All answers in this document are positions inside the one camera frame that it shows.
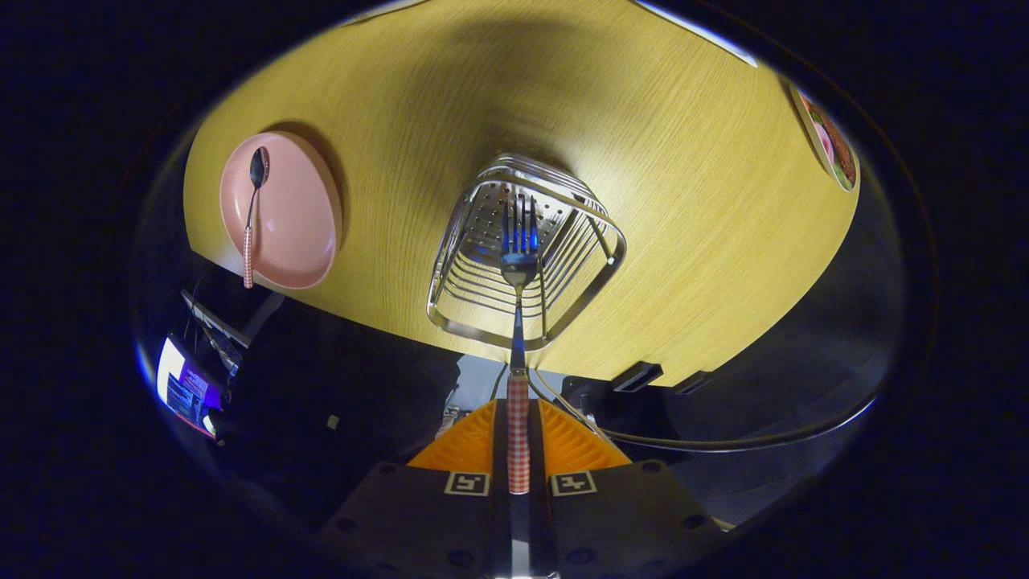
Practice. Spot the pink plate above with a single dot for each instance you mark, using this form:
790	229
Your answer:
293	217

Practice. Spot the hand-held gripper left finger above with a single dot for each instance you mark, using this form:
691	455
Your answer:
418	515

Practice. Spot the white plate of food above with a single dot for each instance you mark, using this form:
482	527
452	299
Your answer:
832	149

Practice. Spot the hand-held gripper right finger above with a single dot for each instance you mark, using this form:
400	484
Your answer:
611	515

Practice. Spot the lit computer screen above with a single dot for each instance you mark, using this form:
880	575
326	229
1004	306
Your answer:
181	382

